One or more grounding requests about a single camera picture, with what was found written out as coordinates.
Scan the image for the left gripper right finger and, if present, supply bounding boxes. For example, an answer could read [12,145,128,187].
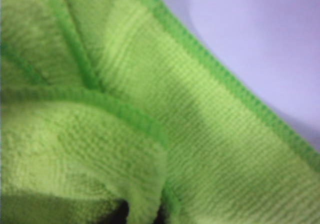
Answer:
[155,203,166,224]

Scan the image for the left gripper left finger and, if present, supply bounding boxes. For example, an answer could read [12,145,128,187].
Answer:
[116,198,131,224]

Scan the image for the lime green microfibre rag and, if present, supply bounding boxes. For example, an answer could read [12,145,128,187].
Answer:
[0,0,320,224]

